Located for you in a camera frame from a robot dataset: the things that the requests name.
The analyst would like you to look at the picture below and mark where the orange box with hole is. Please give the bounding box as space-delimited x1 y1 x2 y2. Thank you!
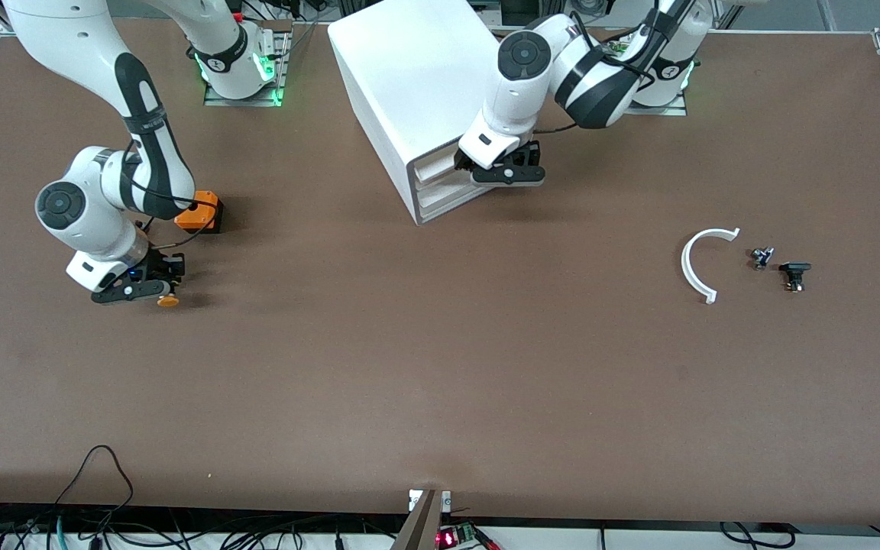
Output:
174 190 224 235

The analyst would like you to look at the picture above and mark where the circuit board with red display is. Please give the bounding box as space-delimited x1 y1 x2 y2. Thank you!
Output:
438 524 480 549

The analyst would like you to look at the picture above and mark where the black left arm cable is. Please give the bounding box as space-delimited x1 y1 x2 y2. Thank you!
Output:
535 0 708 135

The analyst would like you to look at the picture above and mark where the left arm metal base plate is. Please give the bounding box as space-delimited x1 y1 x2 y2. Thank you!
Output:
623 95 690 117

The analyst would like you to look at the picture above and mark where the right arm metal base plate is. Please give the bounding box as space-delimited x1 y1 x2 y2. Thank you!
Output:
203 31 290 108

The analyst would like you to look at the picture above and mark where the black looped cable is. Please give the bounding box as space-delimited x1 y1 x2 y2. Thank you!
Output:
54 445 135 528

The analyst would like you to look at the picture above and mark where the white half ring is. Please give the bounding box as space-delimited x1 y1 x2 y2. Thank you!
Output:
681 227 740 305

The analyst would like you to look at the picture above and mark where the black switch module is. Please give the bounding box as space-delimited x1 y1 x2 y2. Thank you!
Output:
778 261 813 294

